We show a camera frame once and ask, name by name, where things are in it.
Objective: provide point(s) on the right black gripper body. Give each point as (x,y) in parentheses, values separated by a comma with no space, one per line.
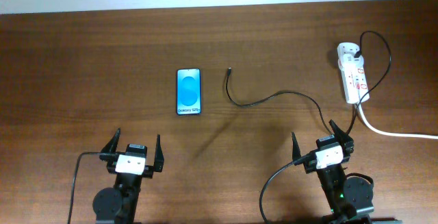
(308,166)

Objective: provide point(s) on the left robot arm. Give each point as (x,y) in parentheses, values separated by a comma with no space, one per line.
(117,204)

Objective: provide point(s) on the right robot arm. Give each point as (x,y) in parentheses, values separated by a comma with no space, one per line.
(349,195)

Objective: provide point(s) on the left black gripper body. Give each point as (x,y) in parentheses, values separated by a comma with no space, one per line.
(122,177)

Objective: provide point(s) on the white power strip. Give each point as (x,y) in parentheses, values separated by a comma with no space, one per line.
(354,80)

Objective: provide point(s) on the white USB charger adapter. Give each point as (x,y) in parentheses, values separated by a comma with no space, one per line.
(347,55)

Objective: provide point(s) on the blue Galaxy smartphone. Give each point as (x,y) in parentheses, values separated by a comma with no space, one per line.
(188,91)

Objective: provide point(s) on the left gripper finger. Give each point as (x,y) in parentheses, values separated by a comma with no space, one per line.
(159,157)
(108,152)

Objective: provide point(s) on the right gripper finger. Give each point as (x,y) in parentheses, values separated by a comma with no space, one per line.
(296,154)
(346,142)

